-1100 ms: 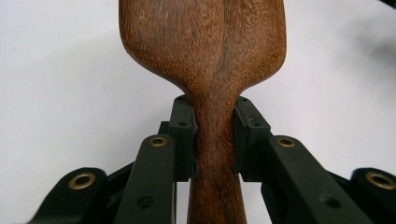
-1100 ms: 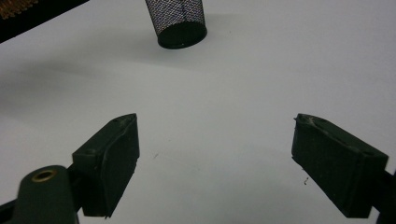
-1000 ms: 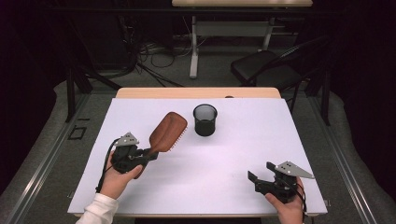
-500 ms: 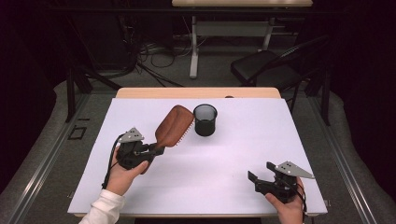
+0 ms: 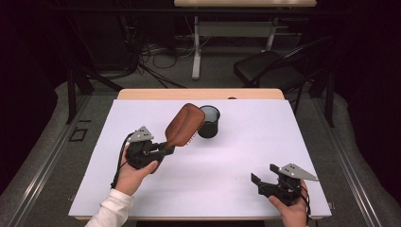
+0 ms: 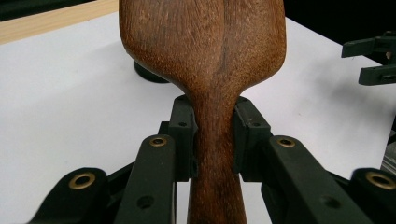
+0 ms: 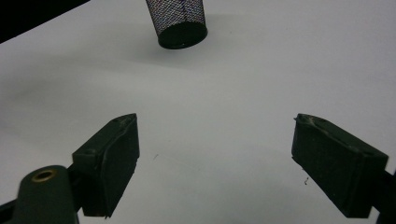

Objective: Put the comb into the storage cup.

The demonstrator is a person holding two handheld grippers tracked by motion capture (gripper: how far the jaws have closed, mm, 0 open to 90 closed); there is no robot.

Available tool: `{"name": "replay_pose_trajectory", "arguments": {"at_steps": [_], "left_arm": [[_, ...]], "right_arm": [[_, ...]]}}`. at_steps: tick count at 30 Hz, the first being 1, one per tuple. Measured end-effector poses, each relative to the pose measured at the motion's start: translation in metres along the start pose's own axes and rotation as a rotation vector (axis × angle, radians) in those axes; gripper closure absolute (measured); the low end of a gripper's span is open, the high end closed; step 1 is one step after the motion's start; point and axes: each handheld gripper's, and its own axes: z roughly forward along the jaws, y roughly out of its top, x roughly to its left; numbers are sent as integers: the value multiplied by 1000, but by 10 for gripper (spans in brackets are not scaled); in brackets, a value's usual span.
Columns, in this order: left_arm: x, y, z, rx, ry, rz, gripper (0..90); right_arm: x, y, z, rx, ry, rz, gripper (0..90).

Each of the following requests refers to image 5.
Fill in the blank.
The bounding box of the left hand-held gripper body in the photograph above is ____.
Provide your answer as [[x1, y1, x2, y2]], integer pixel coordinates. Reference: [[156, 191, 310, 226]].
[[126, 126, 166, 170]]

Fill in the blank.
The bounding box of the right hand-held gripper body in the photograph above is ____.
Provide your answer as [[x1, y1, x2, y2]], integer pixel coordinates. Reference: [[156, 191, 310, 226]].
[[257, 162, 320, 207]]

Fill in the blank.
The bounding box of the brown wooden hairbrush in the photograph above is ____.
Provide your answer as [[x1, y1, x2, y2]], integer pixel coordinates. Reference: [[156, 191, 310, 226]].
[[164, 102, 206, 148]]

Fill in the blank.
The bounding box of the black mesh pen holder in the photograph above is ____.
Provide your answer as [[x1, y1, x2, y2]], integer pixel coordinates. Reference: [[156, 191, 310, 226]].
[[198, 105, 221, 139]]

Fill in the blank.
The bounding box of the person's right hand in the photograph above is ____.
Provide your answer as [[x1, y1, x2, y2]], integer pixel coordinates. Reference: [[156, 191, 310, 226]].
[[268, 179, 311, 227]]

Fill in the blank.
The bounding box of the person's left hand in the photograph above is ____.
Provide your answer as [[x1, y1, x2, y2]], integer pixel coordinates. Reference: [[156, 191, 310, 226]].
[[113, 145, 160, 197]]

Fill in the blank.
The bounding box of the white table cover board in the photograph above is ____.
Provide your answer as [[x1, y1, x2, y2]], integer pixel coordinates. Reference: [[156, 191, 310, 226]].
[[68, 98, 333, 219]]

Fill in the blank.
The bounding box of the light wooden table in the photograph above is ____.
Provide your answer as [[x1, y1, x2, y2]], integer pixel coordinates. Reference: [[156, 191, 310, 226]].
[[75, 88, 325, 221]]

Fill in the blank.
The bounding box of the black metal stand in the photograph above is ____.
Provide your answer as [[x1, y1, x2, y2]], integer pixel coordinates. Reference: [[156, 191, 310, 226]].
[[64, 67, 124, 125]]

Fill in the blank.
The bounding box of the black folding chair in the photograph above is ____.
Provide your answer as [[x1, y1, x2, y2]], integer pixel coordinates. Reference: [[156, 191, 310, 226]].
[[233, 35, 335, 96]]

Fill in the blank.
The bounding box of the white-legged desk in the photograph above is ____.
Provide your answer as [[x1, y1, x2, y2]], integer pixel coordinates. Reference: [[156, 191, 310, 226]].
[[173, 0, 318, 80]]

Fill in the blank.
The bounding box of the dark curtain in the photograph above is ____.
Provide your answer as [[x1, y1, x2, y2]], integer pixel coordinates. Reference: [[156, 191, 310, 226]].
[[334, 0, 401, 206], [0, 0, 69, 197]]

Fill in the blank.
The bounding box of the black metal crossbar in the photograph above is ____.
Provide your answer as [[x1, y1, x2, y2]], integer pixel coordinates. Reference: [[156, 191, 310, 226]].
[[46, 7, 348, 16]]

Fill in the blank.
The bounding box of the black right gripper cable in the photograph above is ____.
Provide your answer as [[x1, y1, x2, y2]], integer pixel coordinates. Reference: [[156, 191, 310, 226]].
[[299, 183, 313, 221]]

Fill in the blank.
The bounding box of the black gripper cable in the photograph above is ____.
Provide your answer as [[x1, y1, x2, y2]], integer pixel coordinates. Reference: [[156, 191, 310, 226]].
[[299, 183, 313, 221], [110, 131, 135, 189]]

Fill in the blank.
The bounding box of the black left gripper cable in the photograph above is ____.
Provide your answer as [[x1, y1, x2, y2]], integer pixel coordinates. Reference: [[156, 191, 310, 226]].
[[110, 131, 135, 189]]

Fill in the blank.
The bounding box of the metal floor rail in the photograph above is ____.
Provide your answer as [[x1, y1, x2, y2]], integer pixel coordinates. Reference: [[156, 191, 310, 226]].
[[4, 94, 93, 227], [310, 94, 384, 227]]

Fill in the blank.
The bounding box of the bundle of floor cables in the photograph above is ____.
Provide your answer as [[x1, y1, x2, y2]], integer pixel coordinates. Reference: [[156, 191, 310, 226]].
[[138, 41, 187, 89]]

